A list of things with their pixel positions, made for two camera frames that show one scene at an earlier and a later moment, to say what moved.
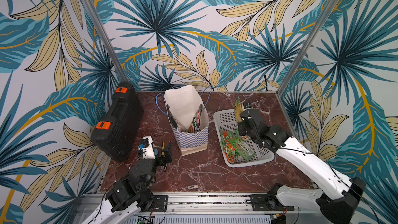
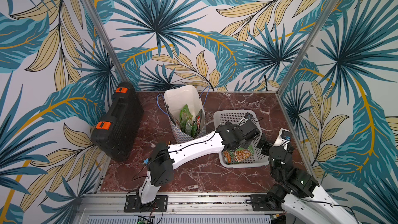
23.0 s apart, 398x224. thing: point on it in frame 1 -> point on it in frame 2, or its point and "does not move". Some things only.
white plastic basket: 226,120 does not move
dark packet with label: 196,121 does not move
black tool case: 116,134 does not move
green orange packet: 241,147 -> 190,129
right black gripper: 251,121 -> 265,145
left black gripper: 168,154 -> 247,142
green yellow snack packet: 238,108 -> 185,115
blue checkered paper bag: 188,118 does not move
